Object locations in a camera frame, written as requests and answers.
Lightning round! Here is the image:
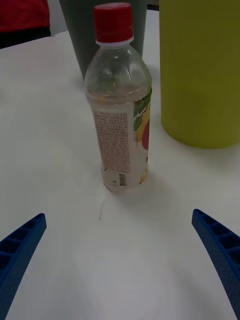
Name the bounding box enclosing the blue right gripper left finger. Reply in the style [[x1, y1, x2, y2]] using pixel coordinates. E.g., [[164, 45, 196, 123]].
[[0, 212, 48, 320]]

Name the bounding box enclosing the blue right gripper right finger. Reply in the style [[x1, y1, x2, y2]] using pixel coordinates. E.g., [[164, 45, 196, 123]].
[[191, 208, 240, 320]]

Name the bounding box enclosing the clear bottle with red cap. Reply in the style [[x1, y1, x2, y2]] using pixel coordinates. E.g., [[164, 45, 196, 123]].
[[84, 2, 153, 191]]

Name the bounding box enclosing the yellow-green plastic bin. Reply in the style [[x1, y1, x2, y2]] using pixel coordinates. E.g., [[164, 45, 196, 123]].
[[158, 0, 240, 150]]

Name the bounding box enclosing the grey plastic bin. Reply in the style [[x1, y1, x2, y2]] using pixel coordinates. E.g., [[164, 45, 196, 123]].
[[58, 0, 149, 82]]

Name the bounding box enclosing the person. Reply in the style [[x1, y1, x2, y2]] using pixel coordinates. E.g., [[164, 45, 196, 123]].
[[0, 0, 52, 50]]

